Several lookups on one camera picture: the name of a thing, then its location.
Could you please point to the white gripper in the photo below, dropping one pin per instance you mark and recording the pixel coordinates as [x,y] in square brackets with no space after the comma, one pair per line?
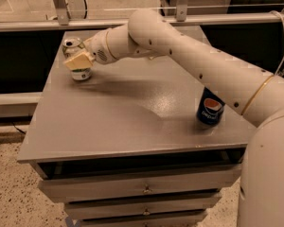
[97,48]

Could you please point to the green white 7up can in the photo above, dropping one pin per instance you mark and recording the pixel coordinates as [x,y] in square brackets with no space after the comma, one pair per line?
[76,59]

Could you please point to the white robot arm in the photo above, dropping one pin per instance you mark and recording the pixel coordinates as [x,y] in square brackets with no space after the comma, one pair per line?
[249,90]

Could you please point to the blue pepsi can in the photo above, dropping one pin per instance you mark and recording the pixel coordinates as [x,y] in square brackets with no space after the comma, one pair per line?
[210,108]

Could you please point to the grey drawer cabinet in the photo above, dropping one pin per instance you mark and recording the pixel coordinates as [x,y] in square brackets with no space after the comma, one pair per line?
[131,116]

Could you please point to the top grey drawer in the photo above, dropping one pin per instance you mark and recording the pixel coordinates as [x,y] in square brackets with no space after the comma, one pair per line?
[143,183]

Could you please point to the grey drawer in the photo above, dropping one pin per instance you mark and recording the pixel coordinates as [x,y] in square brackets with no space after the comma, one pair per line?
[142,206]
[184,218]
[143,183]

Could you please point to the middle grey drawer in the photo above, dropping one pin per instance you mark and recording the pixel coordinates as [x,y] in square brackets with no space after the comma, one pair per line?
[142,206]

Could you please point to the bottom grey drawer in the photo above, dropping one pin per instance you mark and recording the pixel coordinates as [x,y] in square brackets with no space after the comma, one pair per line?
[184,218]

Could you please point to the metal railing frame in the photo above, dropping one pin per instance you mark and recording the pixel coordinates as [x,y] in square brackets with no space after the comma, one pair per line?
[80,14]

